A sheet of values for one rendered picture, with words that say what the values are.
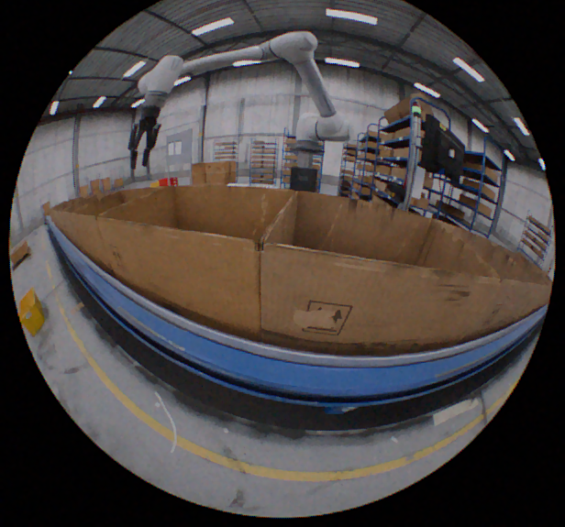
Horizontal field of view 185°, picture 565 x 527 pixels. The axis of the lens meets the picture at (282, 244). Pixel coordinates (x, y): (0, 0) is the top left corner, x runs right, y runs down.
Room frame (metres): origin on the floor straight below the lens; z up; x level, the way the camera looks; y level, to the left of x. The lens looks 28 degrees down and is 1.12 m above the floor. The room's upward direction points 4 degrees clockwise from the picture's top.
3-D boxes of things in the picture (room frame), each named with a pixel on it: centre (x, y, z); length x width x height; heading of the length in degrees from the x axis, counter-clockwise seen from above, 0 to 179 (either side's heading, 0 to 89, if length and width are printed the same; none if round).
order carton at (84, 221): (0.38, 0.58, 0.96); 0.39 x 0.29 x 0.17; 81
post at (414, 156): (0.91, -0.72, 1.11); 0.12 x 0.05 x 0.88; 81
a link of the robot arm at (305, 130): (1.27, -0.12, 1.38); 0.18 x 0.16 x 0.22; 52
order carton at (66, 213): (0.44, 0.96, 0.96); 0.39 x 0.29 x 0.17; 81
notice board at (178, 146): (4.51, 3.11, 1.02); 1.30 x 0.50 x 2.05; 69
